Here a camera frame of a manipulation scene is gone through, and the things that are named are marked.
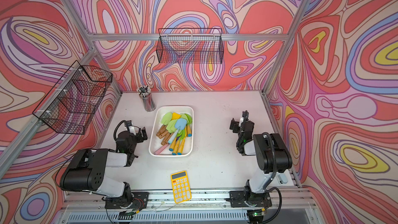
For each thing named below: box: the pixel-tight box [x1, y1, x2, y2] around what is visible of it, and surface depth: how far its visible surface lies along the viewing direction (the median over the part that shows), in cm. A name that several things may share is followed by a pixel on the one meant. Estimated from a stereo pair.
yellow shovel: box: [171, 112, 182, 120], surface depth 106 cm
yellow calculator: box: [170, 170, 192, 204], surface depth 78 cm
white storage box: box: [148, 105, 194, 158], surface depth 95 cm
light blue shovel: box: [167, 118, 188, 145], surface depth 100 cm
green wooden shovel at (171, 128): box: [160, 119, 178, 146], surface depth 98 cm
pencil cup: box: [136, 85, 156, 112], surface depth 101 cm
